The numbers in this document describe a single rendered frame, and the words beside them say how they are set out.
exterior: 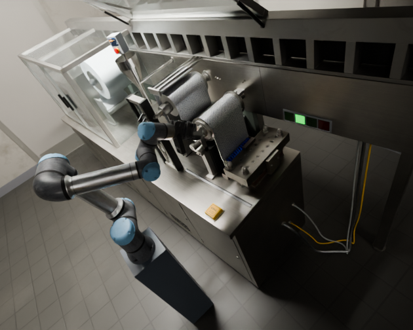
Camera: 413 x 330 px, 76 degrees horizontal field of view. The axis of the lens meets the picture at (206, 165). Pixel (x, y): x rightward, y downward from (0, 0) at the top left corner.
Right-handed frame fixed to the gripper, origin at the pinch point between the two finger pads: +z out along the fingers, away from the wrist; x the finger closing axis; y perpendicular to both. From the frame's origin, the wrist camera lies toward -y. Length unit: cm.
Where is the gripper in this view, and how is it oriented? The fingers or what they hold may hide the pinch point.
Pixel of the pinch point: (200, 136)
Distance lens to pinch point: 135.5
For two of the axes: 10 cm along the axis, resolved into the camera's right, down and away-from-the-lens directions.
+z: 7.0, -0.6, 7.1
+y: 2.1, -9.4, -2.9
